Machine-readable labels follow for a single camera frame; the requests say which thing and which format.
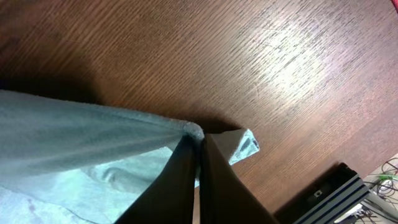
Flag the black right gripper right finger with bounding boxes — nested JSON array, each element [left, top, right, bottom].
[[199, 134, 277, 224]]

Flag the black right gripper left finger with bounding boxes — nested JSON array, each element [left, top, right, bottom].
[[116, 136, 196, 224]]

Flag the light blue t-shirt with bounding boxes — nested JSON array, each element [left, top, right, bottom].
[[1, 90, 259, 223]]

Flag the red cloth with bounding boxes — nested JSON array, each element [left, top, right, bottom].
[[391, 0, 398, 12]]

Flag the black aluminium frame profile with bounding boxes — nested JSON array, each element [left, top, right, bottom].
[[275, 163, 369, 224]]

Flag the cables on floor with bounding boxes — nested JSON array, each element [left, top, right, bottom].
[[334, 157, 398, 224]]

